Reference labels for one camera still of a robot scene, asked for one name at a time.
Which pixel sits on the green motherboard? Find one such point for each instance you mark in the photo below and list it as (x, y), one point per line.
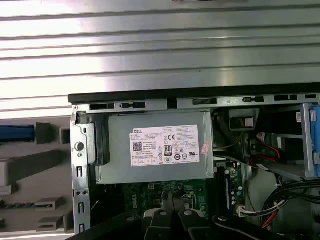
(150, 195)

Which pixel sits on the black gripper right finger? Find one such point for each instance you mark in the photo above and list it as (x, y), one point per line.
(190, 227)

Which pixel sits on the blue drive latch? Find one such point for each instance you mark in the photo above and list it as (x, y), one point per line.
(316, 140)

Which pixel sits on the black open PC case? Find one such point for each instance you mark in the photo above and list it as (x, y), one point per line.
(80, 160)

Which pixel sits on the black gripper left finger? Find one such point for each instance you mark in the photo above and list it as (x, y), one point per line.
(160, 227)

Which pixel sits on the grey power supply unit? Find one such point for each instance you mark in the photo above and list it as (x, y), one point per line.
(155, 125)

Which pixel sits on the grey parts rack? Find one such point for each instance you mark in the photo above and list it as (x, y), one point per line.
(25, 175)

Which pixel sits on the metal drive cage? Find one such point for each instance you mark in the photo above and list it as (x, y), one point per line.
(287, 170)

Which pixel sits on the hard disk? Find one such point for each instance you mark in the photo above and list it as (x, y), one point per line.
(17, 133)

